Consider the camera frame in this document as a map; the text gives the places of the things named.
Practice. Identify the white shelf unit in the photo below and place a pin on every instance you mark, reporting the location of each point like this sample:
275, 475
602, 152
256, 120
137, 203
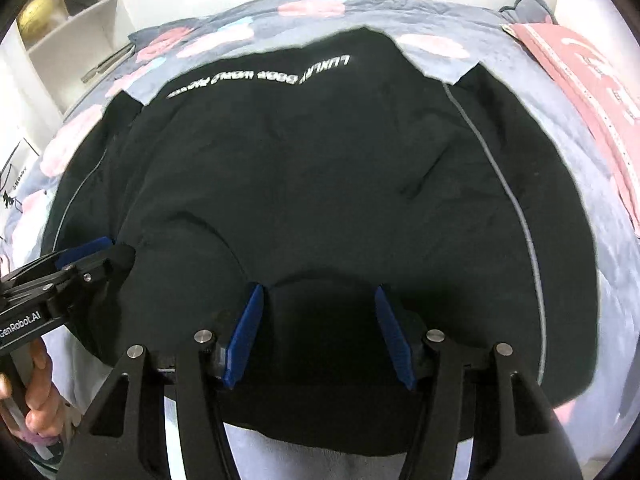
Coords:
55, 75

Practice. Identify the grey floral bed quilt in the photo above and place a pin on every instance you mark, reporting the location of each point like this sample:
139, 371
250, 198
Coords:
550, 110

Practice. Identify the grey pillow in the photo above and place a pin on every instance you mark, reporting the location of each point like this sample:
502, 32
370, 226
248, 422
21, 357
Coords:
530, 10

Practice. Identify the yellow round object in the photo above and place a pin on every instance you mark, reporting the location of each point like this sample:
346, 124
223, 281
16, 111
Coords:
35, 15

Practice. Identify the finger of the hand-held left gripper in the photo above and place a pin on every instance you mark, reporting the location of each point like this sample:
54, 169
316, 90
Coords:
85, 252
107, 262

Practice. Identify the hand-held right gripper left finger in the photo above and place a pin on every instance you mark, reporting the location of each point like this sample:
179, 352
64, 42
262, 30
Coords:
245, 335

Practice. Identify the white printed box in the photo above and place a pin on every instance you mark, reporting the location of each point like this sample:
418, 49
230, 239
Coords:
17, 175

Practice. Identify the pink blanket with white trim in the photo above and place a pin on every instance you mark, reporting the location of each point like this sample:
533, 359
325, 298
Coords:
590, 75

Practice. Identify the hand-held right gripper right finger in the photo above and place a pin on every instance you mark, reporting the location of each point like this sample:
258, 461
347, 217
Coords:
392, 340

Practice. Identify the person's left hand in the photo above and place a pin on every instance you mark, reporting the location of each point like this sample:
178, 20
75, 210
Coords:
42, 395

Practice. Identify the black jacket with grey piping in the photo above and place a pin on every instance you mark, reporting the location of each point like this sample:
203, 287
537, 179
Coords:
325, 185

